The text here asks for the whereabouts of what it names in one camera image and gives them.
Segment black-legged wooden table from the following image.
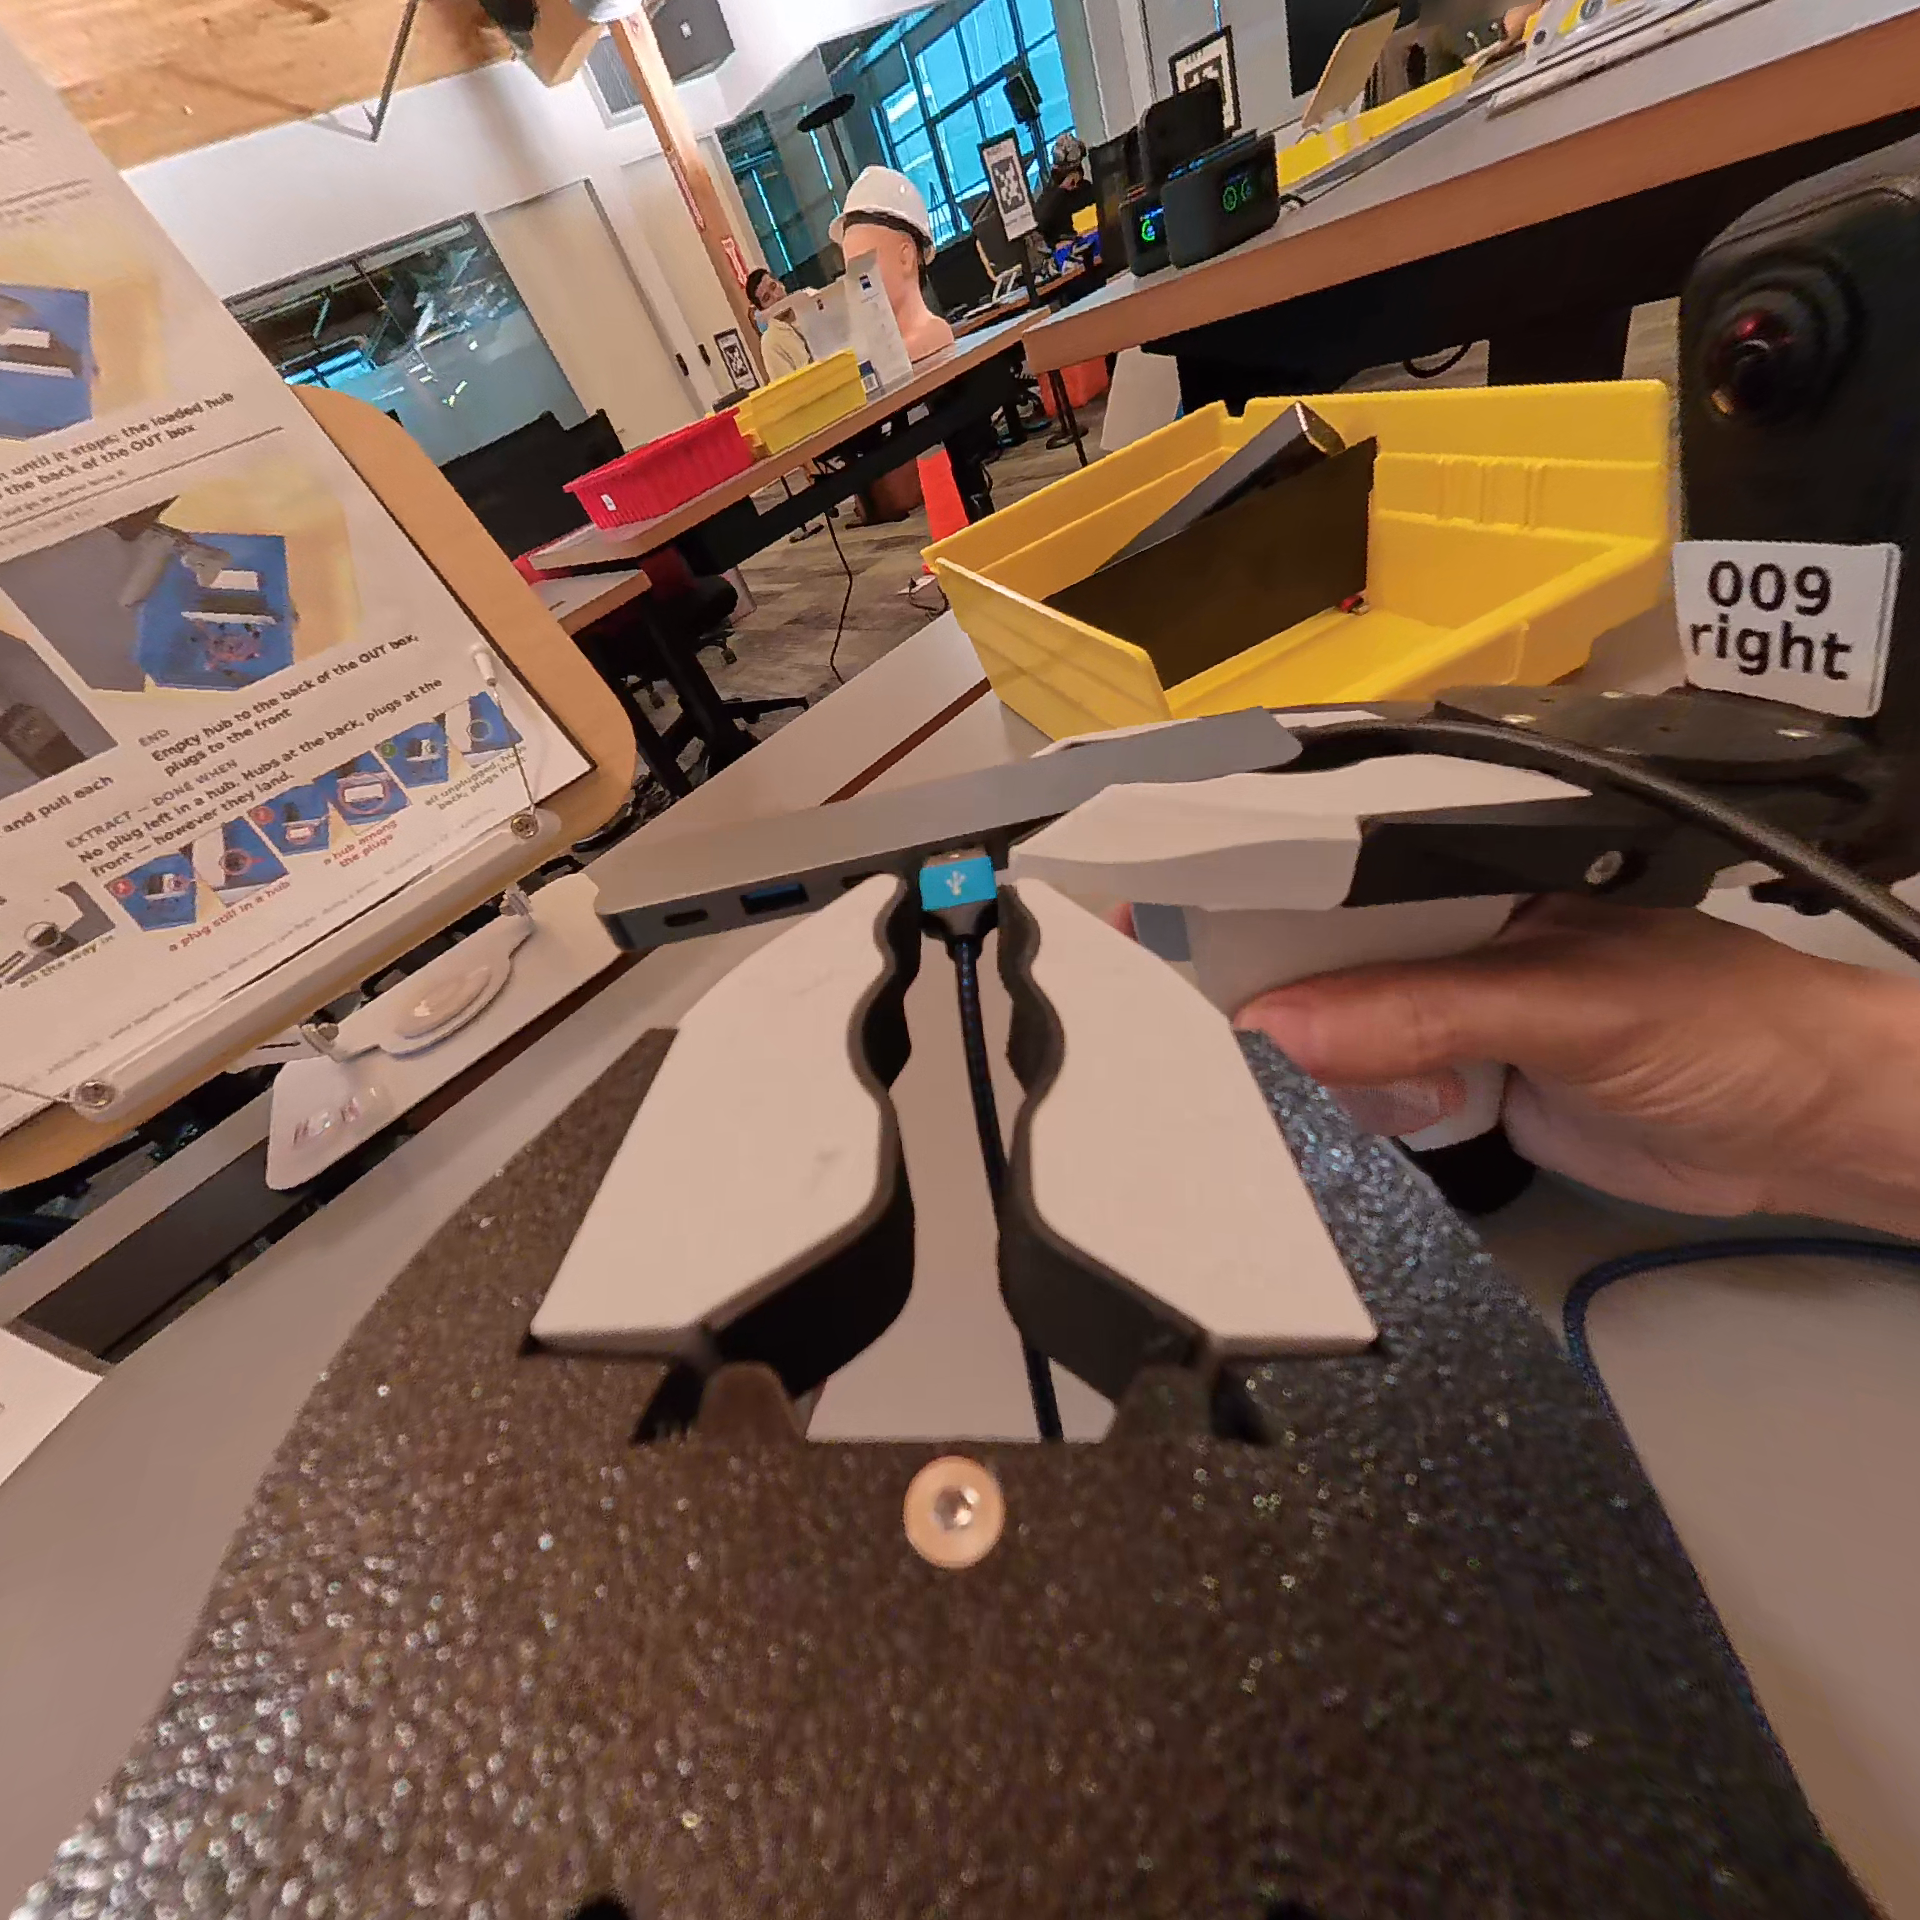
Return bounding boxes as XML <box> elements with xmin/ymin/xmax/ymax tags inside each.
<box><xmin>525</xmin><ymin>307</ymin><xmax>1051</xmax><ymax>758</ymax></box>

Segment red storage tray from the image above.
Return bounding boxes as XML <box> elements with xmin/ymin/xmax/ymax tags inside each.
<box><xmin>565</xmin><ymin>410</ymin><xmax>754</xmax><ymax>530</ymax></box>

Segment black bin divider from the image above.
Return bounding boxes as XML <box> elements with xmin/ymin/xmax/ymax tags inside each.
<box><xmin>1045</xmin><ymin>440</ymin><xmax>1384</xmax><ymax>688</ymax></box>

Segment white card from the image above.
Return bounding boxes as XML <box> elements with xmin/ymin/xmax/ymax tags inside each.
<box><xmin>268</xmin><ymin>877</ymin><xmax>664</xmax><ymax>1194</ymax></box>

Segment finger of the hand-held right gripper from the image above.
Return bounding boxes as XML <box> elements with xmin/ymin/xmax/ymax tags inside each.
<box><xmin>1276</xmin><ymin>746</ymin><xmax>1593</xmax><ymax>822</ymax></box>
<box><xmin>1008</xmin><ymin>777</ymin><xmax>1596</xmax><ymax>915</ymax></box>

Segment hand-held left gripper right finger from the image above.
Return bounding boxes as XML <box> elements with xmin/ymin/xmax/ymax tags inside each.
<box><xmin>994</xmin><ymin>880</ymin><xmax>1384</xmax><ymax>1396</ymax></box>

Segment person's right hand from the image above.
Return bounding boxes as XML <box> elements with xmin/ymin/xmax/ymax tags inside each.
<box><xmin>1232</xmin><ymin>901</ymin><xmax>1920</xmax><ymax>1248</ymax></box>

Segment wooden pillar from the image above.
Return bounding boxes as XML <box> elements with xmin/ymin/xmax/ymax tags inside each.
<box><xmin>608</xmin><ymin>0</ymin><xmax>754</xmax><ymax>324</ymax></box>

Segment yellow plastic bin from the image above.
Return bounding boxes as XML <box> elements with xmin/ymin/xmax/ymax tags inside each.
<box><xmin>922</xmin><ymin>377</ymin><xmax>1673</xmax><ymax>736</ymax></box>

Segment grey slim usb hub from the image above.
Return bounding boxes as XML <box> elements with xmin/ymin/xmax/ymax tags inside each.
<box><xmin>586</xmin><ymin>708</ymin><xmax>1306</xmax><ymax>954</ymax></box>

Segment yellow storage tray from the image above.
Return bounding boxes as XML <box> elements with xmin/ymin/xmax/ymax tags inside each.
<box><xmin>1276</xmin><ymin>66</ymin><xmax>1479</xmax><ymax>190</ymax></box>
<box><xmin>731</xmin><ymin>350</ymin><xmax>875</xmax><ymax>456</ymax></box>

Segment mannequin head white helmet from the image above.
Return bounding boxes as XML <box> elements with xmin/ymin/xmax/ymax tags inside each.
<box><xmin>831</xmin><ymin>165</ymin><xmax>957</xmax><ymax>362</ymax></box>

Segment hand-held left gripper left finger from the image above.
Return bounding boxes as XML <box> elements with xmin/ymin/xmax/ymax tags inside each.
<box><xmin>529</xmin><ymin>877</ymin><xmax>922</xmax><ymax>1396</ymax></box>

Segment printed instruction sheet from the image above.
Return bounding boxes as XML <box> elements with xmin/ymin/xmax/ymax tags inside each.
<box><xmin>0</xmin><ymin>29</ymin><xmax>596</xmax><ymax>1142</ymax></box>

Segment blue black cable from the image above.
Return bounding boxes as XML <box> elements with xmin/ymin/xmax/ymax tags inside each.
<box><xmin>919</xmin><ymin>844</ymin><xmax>1920</xmax><ymax>1445</ymax></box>

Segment black device green lights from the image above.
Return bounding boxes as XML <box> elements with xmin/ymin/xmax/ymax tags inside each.
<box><xmin>1119</xmin><ymin>93</ymin><xmax>1229</xmax><ymax>280</ymax></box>
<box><xmin>1161</xmin><ymin>134</ymin><xmax>1280</xmax><ymax>273</ymax></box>

